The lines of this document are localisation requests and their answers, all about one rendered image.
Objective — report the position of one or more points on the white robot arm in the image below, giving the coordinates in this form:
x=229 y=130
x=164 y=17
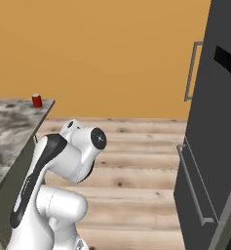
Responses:
x=55 y=198

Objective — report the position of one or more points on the red soda can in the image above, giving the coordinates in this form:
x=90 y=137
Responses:
x=37 y=101

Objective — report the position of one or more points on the dark grey fridge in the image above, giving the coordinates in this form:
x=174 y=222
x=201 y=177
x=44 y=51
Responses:
x=211 y=136

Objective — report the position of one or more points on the grey-green counter cabinet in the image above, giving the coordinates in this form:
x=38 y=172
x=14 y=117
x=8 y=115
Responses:
x=13 y=192

